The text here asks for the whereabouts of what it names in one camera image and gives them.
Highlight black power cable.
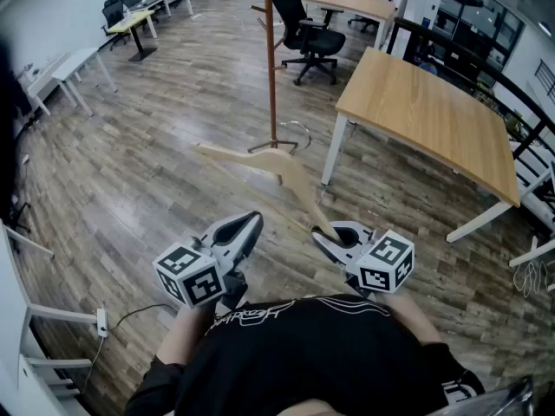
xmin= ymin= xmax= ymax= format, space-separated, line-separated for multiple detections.
xmin=106 ymin=302 xmax=180 ymax=331

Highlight black framed glass partition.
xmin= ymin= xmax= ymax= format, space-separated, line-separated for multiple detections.
xmin=432 ymin=0 xmax=526 ymax=87

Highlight white metal table frame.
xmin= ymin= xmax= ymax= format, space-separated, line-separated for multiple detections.
xmin=0 ymin=218 xmax=100 ymax=416
xmin=507 ymin=143 xmax=555 ymax=269

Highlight small yellow table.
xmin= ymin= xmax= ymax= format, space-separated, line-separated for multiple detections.
xmin=107 ymin=10 xmax=159 ymax=62

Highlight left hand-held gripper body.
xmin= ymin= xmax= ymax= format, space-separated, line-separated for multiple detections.
xmin=152 ymin=231 xmax=249 ymax=312

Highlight row of black office chairs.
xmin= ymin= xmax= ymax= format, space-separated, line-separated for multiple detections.
xmin=101 ymin=0 xmax=238 ymax=52

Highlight light wooden clothes hanger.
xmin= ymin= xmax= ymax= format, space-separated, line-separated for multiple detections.
xmin=189 ymin=142 xmax=343 ymax=247

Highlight long wooden table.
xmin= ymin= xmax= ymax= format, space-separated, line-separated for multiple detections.
xmin=300 ymin=0 xmax=398 ymax=51

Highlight black high-back office chair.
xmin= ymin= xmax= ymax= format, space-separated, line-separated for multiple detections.
xmin=271 ymin=0 xmax=348 ymax=88

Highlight person's left forearm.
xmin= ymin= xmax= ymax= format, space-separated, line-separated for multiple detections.
xmin=154 ymin=303 xmax=219 ymax=368

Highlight white floor cable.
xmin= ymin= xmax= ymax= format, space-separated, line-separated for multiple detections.
xmin=278 ymin=120 xmax=314 ymax=148

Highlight person's right forearm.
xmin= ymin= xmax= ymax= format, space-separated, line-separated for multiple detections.
xmin=380 ymin=291 xmax=445 ymax=348

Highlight small white table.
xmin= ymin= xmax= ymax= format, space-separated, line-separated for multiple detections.
xmin=50 ymin=48 xmax=119 ymax=118

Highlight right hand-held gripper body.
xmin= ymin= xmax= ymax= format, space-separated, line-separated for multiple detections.
xmin=344 ymin=229 xmax=415 ymax=297

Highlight brown wooden coat rack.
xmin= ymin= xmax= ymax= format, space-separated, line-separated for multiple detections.
xmin=249 ymin=0 xmax=300 ymax=154

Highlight tangled white cable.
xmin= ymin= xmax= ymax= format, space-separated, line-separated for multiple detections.
xmin=513 ymin=259 xmax=555 ymax=299

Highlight shiny grey metal bar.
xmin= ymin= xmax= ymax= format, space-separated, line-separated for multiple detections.
xmin=428 ymin=376 xmax=536 ymax=416

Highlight large wooden table white legs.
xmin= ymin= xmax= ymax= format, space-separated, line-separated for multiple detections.
xmin=320 ymin=46 xmax=522 ymax=244

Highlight person's black printed t-shirt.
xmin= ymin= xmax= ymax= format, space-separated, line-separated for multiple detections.
xmin=124 ymin=294 xmax=486 ymax=416

